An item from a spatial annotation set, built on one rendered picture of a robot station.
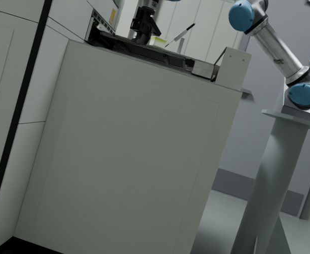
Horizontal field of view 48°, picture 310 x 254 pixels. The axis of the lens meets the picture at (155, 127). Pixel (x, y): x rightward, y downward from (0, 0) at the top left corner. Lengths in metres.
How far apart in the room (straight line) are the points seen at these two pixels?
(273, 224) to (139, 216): 0.82
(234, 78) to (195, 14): 2.41
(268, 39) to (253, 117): 2.04
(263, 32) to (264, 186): 0.73
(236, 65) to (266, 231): 0.90
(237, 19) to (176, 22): 2.10
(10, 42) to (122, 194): 0.61
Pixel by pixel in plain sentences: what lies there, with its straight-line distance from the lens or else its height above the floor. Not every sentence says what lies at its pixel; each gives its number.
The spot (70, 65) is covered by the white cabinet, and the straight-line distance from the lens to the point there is 1.27.
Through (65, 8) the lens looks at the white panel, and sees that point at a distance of 1.20.
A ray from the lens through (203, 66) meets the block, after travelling 1.46.
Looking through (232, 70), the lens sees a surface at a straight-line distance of 1.28.
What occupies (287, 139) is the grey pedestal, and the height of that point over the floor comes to 0.71.
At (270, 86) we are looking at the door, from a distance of 3.60.
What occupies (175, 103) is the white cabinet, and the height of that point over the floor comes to 0.72.
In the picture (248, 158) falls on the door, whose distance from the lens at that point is 3.59.
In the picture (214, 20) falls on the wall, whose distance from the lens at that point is 3.64.
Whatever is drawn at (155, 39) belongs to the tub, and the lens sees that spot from 1.95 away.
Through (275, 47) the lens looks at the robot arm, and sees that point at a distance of 1.58.
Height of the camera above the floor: 0.71
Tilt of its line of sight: 4 degrees down
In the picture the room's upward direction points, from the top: 17 degrees clockwise
